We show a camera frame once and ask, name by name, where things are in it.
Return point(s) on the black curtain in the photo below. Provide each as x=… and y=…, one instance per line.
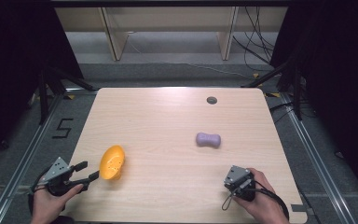
x=338, y=77
x=15, y=62

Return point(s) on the orange perforated soap dish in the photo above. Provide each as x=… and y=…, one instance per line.
x=112, y=162

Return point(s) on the light wooden shelf unit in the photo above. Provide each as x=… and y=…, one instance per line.
x=171, y=21

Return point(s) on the grey tape strip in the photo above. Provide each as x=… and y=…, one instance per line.
x=298, y=207

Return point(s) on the black metal stand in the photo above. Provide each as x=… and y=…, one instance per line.
x=292, y=84
x=48, y=90

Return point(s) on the person's right hand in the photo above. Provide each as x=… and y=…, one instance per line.
x=262, y=202

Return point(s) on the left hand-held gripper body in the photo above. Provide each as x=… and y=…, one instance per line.
x=57, y=174

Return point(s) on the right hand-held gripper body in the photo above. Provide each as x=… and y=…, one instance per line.
x=239, y=182

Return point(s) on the person's left hand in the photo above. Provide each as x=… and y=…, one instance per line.
x=48, y=203

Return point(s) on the purple soap bar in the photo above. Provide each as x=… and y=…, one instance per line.
x=208, y=139

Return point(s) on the metal floor rail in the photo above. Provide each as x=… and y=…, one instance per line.
x=21, y=158
x=317, y=158

